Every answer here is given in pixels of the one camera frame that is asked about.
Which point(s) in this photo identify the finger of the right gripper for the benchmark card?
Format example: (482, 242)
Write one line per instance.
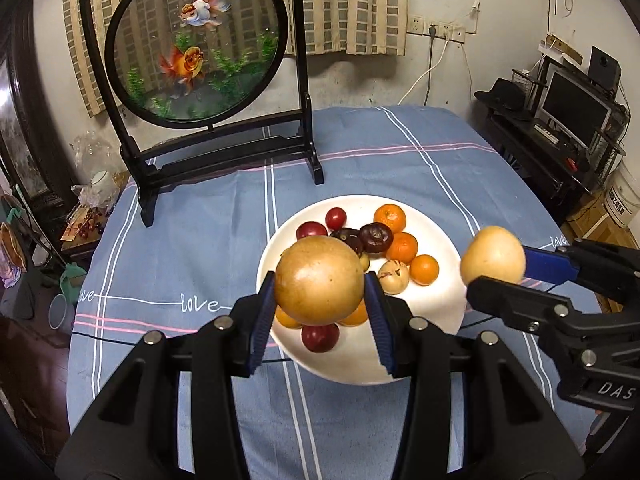
(562, 329)
(606, 269)

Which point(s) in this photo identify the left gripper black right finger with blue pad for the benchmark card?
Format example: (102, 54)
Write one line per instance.
(510, 430)

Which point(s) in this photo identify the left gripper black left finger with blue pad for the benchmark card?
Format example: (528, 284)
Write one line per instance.
(130, 429)

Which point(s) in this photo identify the pale yellow round pear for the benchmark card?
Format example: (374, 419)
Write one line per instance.
(495, 253)

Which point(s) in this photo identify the dark brown passion fruit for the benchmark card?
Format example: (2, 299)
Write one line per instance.
(376, 238)

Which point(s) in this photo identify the small yellow fruit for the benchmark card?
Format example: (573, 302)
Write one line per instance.
(364, 261)

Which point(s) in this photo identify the large dark red apple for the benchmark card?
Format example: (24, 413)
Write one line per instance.
(320, 339)

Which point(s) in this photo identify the large tan pear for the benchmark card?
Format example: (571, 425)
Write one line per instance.
(318, 280)

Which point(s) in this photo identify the red tomato front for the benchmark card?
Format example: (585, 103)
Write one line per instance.
(310, 228)

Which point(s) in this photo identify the orange yellow persimmon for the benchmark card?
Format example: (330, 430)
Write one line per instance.
(286, 320)

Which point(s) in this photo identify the white bucket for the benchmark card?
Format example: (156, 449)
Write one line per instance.
(621, 196)

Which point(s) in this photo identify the orange tangerine back right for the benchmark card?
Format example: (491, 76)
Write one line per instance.
(424, 270)

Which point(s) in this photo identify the orange tangerine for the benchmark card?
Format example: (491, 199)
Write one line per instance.
(424, 270)
(404, 248)

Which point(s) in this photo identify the beige brown fruit on plate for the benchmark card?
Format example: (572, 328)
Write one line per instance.
(394, 277)

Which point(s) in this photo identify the orange tangerine back left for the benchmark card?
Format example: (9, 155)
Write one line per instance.
(404, 248)

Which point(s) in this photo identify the black desk shelf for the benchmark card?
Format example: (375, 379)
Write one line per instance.
(554, 166)

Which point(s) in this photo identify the black computer monitor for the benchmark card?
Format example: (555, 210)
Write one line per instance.
(573, 108)

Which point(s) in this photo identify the orange tangerine front plate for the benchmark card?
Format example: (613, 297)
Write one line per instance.
(357, 317)

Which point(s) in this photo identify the black speaker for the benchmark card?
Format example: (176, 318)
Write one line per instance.
(604, 70)

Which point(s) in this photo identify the dark purple fruit on plate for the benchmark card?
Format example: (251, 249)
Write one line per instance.
(350, 237)

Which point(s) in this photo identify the clear plastic bag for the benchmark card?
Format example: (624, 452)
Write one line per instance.
(100, 163)

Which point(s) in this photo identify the goldfish round screen black stand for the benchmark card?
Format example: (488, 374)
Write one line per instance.
(196, 88)

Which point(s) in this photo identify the wall power socket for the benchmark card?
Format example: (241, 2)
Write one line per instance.
(419, 26)

